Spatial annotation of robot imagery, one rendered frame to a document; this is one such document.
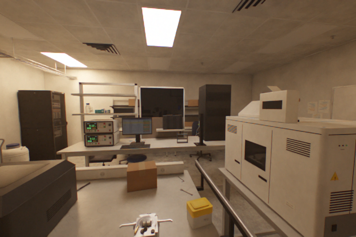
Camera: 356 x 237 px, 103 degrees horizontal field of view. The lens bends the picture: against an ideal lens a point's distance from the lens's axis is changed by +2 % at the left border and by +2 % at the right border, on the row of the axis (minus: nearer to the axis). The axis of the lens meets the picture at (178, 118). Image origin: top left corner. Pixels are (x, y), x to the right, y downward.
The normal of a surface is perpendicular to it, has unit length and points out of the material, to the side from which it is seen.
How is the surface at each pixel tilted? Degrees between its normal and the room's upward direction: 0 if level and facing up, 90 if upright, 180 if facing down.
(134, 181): 90
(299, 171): 90
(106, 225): 0
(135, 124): 86
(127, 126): 86
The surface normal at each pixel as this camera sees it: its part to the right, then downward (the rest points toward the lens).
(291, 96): 0.15, 0.07
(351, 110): -0.99, 0.01
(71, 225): 0.00, -1.00
